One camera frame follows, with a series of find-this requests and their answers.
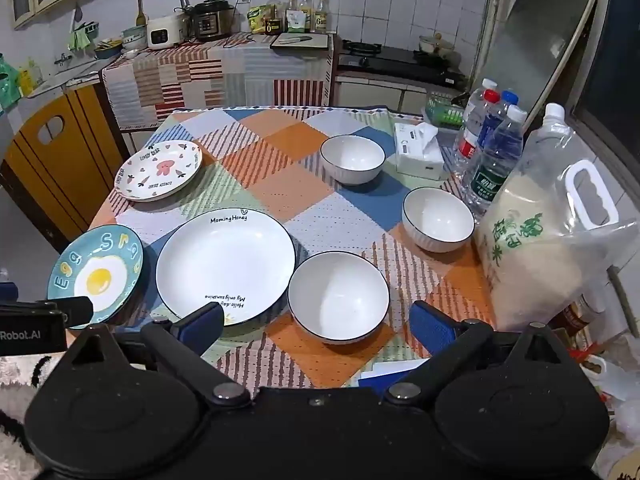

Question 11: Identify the patchwork striped counter cloth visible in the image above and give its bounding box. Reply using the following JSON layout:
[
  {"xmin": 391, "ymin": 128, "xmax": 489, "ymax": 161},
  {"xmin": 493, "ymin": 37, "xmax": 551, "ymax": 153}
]
[{"xmin": 101, "ymin": 32, "xmax": 335, "ymax": 128}]

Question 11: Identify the green plastic bag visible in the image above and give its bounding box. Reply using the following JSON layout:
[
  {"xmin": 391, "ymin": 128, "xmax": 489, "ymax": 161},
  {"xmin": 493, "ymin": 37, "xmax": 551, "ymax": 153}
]
[{"xmin": 0, "ymin": 55, "xmax": 23, "ymax": 111}]

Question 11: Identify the red label water bottle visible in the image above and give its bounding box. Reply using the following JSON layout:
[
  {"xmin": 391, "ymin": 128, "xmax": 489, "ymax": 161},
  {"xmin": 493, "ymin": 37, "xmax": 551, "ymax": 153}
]
[{"xmin": 452, "ymin": 90, "xmax": 501, "ymax": 173}]

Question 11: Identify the white cutting board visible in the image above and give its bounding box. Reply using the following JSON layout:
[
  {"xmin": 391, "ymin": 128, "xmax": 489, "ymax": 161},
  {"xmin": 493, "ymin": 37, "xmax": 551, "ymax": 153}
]
[{"xmin": 270, "ymin": 32, "xmax": 331, "ymax": 51}]

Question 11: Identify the large white black-rimmed plate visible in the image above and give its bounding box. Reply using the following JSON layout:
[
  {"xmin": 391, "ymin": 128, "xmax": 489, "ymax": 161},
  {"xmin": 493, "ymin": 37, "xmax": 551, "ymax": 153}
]
[{"xmin": 155, "ymin": 206, "xmax": 297, "ymax": 327}]

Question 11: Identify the white rice cooker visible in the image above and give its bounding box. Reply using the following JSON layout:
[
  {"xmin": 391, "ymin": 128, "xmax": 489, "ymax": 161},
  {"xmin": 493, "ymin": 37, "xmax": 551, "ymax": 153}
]
[{"xmin": 146, "ymin": 15, "xmax": 190, "ymax": 51}]

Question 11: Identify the green hanging cloth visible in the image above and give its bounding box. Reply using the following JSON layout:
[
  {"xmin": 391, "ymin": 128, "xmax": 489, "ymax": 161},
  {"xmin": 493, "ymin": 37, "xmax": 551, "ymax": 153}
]
[{"xmin": 68, "ymin": 21, "xmax": 101, "ymax": 52}]

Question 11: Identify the blue label water bottle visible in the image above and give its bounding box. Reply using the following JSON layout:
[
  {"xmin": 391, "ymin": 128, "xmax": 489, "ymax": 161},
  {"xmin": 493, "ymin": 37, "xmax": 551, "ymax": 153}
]
[{"xmin": 479, "ymin": 90, "xmax": 521, "ymax": 148}]

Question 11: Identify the white black-rimmed bowl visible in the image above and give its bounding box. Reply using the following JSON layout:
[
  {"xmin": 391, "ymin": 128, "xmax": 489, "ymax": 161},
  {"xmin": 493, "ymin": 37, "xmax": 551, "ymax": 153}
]
[
  {"xmin": 287, "ymin": 251, "xmax": 391, "ymax": 345},
  {"xmin": 402, "ymin": 187, "xmax": 475, "ymax": 253},
  {"xmin": 320, "ymin": 135, "xmax": 386, "ymax": 186}
]

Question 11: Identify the white fuzzy cloth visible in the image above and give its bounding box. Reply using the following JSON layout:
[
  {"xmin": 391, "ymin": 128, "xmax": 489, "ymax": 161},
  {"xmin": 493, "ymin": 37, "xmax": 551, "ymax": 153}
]
[{"xmin": 0, "ymin": 354, "xmax": 56, "ymax": 480}]

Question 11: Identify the black gas stove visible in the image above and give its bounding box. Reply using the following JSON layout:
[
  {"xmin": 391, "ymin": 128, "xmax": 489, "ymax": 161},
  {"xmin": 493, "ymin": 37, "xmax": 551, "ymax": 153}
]
[{"xmin": 339, "ymin": 41, "xmax": 466, "ymax": 86}]

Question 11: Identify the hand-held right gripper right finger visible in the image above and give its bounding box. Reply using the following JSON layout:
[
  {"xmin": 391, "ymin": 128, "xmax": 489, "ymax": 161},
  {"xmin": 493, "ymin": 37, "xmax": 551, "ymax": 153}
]
[{"xmin": 383, "ymin": 300, "xmax": 577, "ymax": 407}]

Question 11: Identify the stack of small bowls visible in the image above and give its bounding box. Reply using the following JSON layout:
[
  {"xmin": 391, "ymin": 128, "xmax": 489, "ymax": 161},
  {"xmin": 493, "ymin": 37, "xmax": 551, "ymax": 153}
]
[{"xmin": 121, "ymin": 26, "xmax": 148, "ymax": 52}]

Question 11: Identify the green seasoning packet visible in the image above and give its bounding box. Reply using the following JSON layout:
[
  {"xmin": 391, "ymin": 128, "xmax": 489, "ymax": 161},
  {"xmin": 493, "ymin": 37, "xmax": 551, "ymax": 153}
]
[{"xmin": 248, "ymin": 6, "xmax": 271, "ymax": 33}]

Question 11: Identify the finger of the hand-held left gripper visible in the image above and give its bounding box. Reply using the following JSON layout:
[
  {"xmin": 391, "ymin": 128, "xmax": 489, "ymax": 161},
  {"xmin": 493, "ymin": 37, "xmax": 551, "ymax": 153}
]
[{"xmin": 47, "ymin": 296, "xmax": 95, "ymax": 329}]

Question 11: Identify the blue fried egg print plate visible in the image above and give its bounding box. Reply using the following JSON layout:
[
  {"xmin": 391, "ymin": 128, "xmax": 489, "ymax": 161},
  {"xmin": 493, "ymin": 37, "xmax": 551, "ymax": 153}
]
[{"xmin": 47, "ymin": 225, "xmax": 145, "ymax": 331}]

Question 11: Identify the wooden chair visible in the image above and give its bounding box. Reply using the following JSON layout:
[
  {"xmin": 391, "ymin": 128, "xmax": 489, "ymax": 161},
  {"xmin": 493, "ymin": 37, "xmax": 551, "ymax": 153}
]
[{"xmin": 0, "ymin": 82, "xmax": 132, "ymax": 253}]

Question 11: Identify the green label water bottle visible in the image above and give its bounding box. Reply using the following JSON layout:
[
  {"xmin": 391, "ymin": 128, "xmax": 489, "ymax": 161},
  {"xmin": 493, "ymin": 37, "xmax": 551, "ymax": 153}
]
[{"xmin": 462, "ymin": 106, "xmax": 528, "ymax": 217}]

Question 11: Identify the dark sauce bottle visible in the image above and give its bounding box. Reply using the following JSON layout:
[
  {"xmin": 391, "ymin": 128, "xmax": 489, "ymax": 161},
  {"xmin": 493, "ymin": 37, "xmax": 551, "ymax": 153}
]
[{"xmin": 265, "ymin": 0, "xmax": 284, "ymax": 36}]

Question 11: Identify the clear plastic rice bag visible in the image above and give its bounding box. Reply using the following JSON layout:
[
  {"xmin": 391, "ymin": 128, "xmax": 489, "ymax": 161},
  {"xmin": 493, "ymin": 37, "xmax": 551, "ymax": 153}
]
[{"xmin": 474, "ymin": 102, "xmax": 626, "ymax": 333}]

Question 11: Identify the clear water bottle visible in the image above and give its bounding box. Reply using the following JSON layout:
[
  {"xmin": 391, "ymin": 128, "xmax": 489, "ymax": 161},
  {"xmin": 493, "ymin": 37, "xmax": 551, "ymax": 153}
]
[{"xmin": 462, "ymin": 78, "xmax": 498, "ymax": 126}]

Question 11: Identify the white plastic bag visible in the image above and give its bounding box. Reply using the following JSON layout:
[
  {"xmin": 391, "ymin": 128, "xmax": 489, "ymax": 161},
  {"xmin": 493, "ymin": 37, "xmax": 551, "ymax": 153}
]
[{"xmin": 580, "ymin": 332, "xmax": 640, "ymax": 441}]

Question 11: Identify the patchwork checked tablecloth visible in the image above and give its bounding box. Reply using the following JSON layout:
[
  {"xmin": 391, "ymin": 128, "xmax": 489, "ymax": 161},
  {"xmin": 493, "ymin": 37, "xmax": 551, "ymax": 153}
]
[{"xmin": 87, "ymin": 105, "xmax": 501, "ymax": 391}]

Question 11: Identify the black pressure cooker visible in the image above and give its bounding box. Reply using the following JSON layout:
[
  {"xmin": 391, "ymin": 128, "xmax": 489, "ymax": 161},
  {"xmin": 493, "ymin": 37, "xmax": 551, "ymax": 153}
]
[{"xmin": 191, "ymin": 0, "xmax": 236, "ymax": 42}]

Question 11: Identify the rabbit and carrot print plate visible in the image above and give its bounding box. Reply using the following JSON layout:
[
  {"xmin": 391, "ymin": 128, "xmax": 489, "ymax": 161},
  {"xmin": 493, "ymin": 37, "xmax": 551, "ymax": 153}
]
[{"xmin": 114, "ymin": 140, "xmax": 203, "ymax": 202}]

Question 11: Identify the white tissue box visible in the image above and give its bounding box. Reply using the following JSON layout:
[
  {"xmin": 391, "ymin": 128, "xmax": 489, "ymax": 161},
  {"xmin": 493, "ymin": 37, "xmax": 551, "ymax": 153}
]
[{"xmin": 393, "ymin": 121, "xmax": 446, "ymax": 181}]

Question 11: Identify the blue dish with utensils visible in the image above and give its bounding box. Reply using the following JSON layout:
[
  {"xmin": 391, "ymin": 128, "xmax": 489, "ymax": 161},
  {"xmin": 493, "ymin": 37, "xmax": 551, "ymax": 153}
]
[{"xmin": 94, "ymin": 39, "xmax": 124, "ymax": 60}]

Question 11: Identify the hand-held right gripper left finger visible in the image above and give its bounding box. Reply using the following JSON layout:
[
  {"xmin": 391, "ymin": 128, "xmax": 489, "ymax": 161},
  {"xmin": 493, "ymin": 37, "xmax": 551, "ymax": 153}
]
[{"xmin": 67, "ymin": 303, "xmax": 252, "ymax": 407}]

